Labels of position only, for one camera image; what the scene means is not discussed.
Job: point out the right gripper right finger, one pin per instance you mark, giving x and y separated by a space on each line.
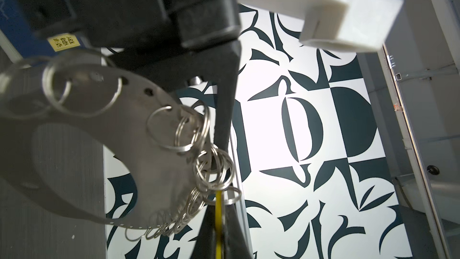
235 245

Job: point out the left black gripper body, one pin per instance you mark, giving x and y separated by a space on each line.
193 24

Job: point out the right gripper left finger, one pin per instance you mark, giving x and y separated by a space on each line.
205 246

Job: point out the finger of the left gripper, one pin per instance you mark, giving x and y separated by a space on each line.
170 66
225 68

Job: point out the metal plate with keyrings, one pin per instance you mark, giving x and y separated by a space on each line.
165 145

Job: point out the blue book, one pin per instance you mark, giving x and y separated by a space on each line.
18 41

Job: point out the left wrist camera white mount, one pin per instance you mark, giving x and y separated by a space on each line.
338 25

